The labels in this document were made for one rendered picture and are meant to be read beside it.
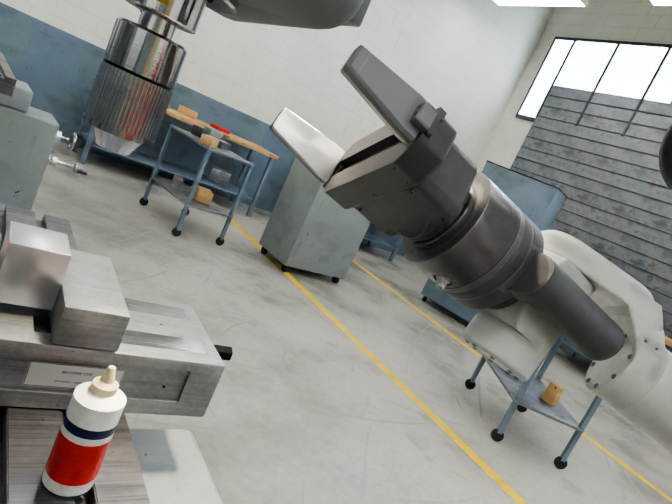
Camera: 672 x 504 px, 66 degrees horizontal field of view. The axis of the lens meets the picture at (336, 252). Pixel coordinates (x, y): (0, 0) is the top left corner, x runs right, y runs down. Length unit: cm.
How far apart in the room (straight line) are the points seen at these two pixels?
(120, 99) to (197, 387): 34
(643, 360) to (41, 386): 52
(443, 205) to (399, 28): 823
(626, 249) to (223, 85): 602
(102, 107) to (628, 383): 43
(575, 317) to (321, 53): 754
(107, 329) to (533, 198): 594
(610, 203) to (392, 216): 825
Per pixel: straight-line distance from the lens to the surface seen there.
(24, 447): 54
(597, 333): 43
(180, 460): 70
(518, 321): 43
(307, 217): 480
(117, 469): 53
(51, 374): 56
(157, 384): 59
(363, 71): 32
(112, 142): 38
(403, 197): 36
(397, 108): 33
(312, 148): 41
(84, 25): 692
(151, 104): 37
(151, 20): 38
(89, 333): 54
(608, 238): 846
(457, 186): 36
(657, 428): 50
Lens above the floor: 125
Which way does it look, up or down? 10 degrees down
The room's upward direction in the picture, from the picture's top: 25 degrees clockwise
